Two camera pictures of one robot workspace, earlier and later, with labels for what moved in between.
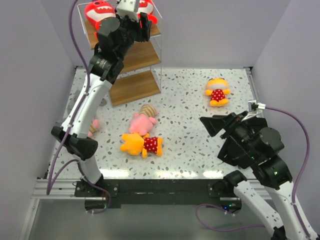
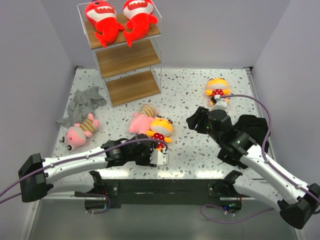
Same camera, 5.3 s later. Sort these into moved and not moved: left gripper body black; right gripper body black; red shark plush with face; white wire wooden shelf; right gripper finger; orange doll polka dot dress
Moved: left gripper body black; right gripper finger; right gripper body black; orange doll polka dot dress
Not moved: white wire wooden shelf; red shark plush with face
